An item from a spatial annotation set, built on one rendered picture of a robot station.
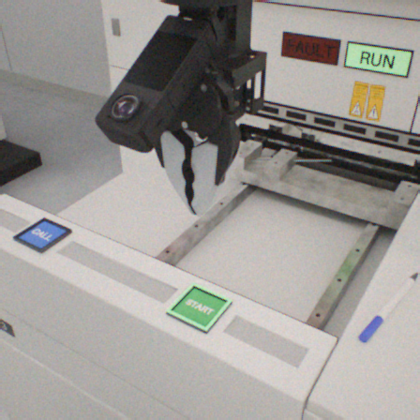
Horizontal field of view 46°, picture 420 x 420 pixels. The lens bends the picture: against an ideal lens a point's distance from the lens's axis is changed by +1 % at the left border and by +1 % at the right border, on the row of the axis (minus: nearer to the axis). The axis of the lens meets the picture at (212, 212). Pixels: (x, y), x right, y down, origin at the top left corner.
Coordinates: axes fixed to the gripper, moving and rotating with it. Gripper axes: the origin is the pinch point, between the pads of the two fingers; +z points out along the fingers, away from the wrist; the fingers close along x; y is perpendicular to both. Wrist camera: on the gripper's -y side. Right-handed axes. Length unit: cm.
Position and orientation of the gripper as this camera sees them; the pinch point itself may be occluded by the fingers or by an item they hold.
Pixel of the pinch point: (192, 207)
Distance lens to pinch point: 47.9
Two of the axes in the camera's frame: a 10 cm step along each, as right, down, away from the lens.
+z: 0.0, 8.3, 5.6
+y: 5.4, -4.8, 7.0
